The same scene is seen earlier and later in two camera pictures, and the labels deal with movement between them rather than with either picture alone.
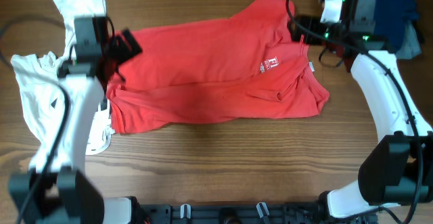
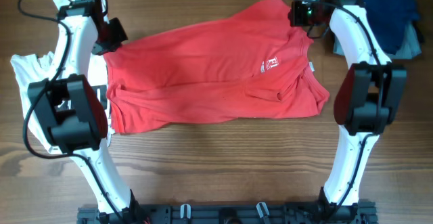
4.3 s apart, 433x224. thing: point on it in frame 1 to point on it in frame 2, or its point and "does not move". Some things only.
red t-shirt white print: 252,67 does not move
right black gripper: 312,24 to 295,15
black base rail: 242,213 does not move
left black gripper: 119,45 to 119,37
